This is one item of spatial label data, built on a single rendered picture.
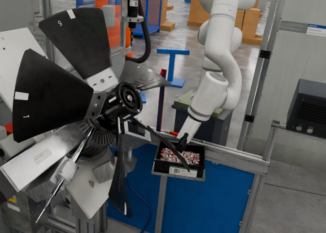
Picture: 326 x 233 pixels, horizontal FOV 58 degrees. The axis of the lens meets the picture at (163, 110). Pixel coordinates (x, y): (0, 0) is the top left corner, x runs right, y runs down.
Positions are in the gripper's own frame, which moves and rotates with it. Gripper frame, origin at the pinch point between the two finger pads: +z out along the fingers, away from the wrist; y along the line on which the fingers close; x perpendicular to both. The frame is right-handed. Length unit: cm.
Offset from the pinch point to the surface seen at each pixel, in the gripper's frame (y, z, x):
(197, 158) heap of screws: -17.4, 12.5, 8.2
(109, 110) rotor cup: 21.3, -12.5, -23.7
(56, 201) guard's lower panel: -32, 113, -60
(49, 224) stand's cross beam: 20, 56, -33
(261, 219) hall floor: -91, 80, 73
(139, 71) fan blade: -12.4, -13.8, -30.0
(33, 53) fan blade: 40, -28, -40
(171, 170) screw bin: -5.4, 16.6, 0.9
